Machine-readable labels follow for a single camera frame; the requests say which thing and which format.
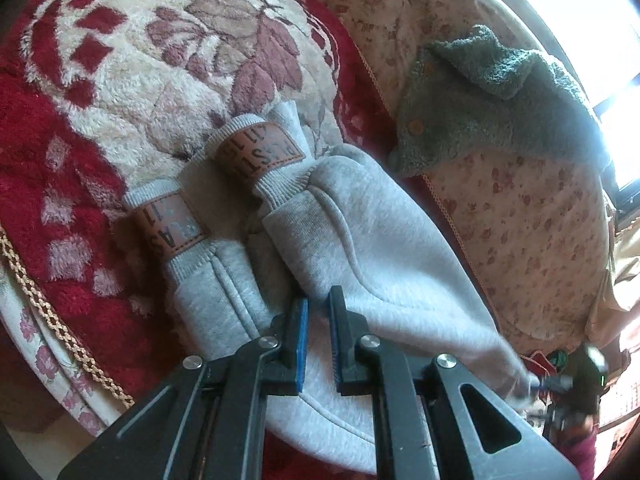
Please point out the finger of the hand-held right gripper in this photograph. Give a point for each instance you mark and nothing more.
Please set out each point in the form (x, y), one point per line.
(542, 385)

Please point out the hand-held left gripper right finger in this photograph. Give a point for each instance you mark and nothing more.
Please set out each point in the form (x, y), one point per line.
(334, 340)

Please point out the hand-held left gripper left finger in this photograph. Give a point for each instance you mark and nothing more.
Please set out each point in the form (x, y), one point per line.
(301, 345)

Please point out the grey sweat pants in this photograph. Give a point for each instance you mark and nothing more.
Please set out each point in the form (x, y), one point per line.
(360, 240)

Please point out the beige floral pillow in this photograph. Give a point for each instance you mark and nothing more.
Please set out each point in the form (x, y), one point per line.
(520, 220)

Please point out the green fleece garment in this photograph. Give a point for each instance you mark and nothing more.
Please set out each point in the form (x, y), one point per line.
(480, 105)

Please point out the red floral plush blanket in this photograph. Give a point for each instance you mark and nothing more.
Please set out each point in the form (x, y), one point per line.
(125, 110)

